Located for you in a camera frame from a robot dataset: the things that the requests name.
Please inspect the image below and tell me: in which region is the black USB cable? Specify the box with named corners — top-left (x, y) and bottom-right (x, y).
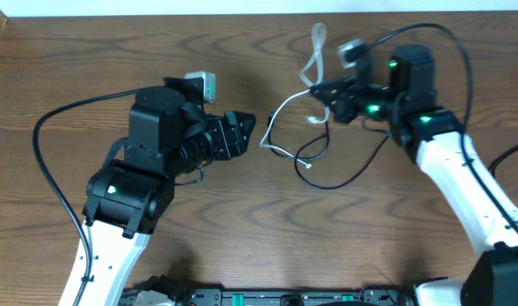
top-left (266, 112), bottom-right (390, 190)

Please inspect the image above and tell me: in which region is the white USB cable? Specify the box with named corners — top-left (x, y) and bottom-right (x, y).
top-left (259, 22), bottom-right (331, 170)

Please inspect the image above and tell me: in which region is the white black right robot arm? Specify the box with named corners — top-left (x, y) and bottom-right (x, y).
top-left (310, 40), bottom-right (518, 305)

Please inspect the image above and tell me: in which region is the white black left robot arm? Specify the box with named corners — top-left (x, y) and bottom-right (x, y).
top-left (60, 71), bottom-right (256, 305)

